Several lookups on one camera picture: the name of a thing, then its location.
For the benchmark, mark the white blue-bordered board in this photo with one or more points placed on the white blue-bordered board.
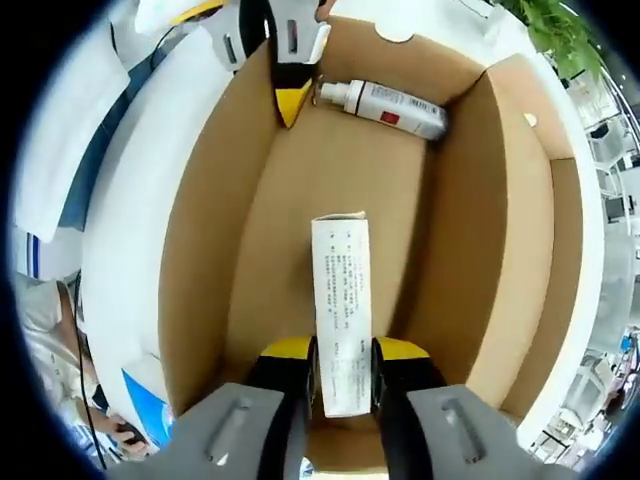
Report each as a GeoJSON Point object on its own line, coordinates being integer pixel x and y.
{"type": "Point", "coordinates": [45, 255]}

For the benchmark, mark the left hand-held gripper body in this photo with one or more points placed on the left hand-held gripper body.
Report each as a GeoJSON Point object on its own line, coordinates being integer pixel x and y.
{"type": "Point", "coordinates": [155, 12]}

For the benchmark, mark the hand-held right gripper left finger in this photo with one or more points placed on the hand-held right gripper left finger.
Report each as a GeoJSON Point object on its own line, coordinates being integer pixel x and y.
{"type": "Point", "coordinates": [195, 440]}

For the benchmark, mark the black computer mouse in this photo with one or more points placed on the black computer mouse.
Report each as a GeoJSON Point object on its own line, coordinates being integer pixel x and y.
{"type": "Point", "coordinates": [132, 434]}

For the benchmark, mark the white printed carton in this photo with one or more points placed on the white printed carton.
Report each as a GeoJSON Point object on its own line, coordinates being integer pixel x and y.
{"type": "Point", "coordinates": [342, 300]}

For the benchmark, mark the blue tissue pack soft item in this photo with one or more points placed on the blue tissue pack soft item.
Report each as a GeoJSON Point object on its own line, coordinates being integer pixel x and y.
{"type": "Point", "coordinates": [150, 410]}

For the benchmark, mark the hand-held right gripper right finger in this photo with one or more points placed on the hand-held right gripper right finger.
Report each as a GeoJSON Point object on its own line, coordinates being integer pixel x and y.
{"type": "Point", "coordinates": [425, 435]}

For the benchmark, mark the brown cardboard shoe box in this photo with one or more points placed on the brown cardboard shoe box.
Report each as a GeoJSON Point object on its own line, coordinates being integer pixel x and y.
{"type": "Point", "coordinates": [350, 170]}

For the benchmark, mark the potted green plant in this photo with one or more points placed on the potted green plant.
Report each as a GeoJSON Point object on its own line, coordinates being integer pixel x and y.
{"type": "Point", "coordinates": [560, 30]}

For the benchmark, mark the white spray bottle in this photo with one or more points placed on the white spray bottle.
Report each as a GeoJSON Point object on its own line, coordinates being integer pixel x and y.
{"type": "Point", "coordinates": [390, 105]}

